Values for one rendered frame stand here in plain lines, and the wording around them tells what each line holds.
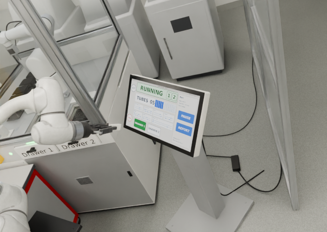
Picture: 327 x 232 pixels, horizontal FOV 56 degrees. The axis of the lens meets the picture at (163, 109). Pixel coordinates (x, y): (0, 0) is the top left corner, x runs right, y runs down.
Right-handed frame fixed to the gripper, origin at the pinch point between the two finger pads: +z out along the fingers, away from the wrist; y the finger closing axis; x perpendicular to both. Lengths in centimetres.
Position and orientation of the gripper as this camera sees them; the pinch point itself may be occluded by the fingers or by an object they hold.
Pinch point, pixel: (115, 127)
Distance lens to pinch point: 156.0
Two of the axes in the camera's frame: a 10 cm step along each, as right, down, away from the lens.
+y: -7.2, -2.4, 6.5
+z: 6.8, -0.3, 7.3
